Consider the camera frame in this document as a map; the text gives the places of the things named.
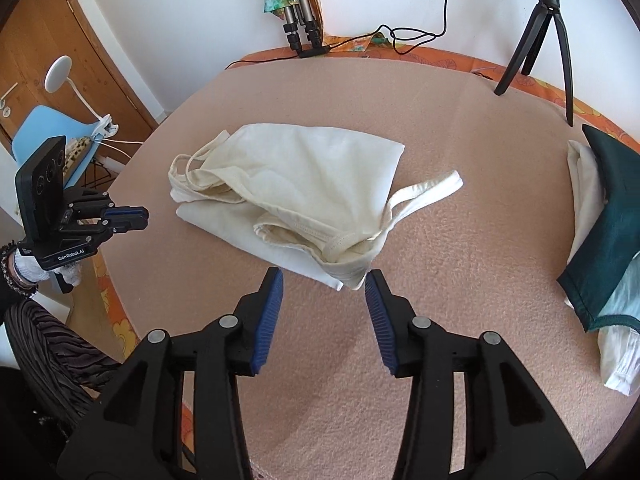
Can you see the folded teal garment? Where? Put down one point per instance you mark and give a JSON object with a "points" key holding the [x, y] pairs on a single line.
{"points": [[610, 220]]}

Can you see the white tank top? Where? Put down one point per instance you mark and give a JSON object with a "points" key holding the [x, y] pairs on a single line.
{"points": [[310, 170]]}

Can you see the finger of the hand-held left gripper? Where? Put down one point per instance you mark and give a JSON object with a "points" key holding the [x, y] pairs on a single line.
{"points": [[130, 226], [125, 213]]}

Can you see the blue chair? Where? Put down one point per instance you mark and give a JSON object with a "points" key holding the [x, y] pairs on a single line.
{"points": [[45, 125]]}

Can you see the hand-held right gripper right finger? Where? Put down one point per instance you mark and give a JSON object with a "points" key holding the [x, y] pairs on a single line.
{"points": [[380, 320]]}

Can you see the leopard print cloth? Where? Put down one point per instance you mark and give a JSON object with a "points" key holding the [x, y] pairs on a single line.
{"points": [[77, 150]]}

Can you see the small black tripod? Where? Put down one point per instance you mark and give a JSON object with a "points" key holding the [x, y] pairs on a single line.
{"points": [[542, 10]]}

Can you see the white clip lamp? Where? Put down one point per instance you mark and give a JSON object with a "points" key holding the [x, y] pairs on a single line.
{"points": [[57, 72]]}

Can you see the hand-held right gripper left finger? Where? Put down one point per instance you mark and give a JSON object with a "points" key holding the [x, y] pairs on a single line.
{"points": [[265, 320]]}

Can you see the person's leg in striped pants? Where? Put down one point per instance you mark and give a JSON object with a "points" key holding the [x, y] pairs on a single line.
{"points": [[50, 340]]}

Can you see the folded clothes pile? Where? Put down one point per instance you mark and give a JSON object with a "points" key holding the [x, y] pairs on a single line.
{"points": [[582, 185]]}

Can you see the person's left hand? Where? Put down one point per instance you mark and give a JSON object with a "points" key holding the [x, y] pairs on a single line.
{"points": [[30, 266]]}

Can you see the wooden door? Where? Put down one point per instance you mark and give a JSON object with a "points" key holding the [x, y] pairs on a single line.
{"points": [[50, 25]]}

